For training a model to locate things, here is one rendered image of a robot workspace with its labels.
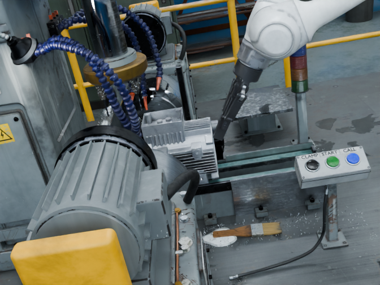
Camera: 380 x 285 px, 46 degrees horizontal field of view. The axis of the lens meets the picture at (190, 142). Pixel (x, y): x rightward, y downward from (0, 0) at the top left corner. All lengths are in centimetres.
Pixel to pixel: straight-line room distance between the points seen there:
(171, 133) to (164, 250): 58
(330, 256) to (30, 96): 88
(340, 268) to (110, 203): 77
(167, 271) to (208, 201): 68
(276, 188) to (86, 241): 92
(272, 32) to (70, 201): 55
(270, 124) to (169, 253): 121
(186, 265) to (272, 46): 49
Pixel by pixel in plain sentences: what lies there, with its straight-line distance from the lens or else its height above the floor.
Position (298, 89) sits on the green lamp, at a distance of 165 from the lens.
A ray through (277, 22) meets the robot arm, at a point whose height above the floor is 144.
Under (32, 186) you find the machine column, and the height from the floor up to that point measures 108.
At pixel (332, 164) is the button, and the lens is 115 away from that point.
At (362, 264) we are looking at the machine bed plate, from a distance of 127.
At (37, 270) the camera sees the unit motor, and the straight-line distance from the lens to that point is 59.
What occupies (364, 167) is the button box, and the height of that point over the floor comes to 105.
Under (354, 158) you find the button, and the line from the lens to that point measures 117.
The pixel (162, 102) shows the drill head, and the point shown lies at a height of 111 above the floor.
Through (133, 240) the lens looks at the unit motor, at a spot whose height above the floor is 129.
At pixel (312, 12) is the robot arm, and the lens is 103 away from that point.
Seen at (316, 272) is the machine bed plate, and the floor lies 80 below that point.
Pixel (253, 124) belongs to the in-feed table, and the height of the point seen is 84.
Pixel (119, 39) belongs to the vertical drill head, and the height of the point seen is 140.
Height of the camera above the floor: 167
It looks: 27 degrees down
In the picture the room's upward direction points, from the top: 11 degrees counter-clockwise
